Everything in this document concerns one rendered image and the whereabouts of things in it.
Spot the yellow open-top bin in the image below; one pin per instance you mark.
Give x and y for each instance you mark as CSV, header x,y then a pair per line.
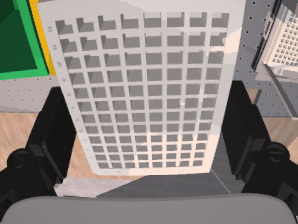
x,y
34,8

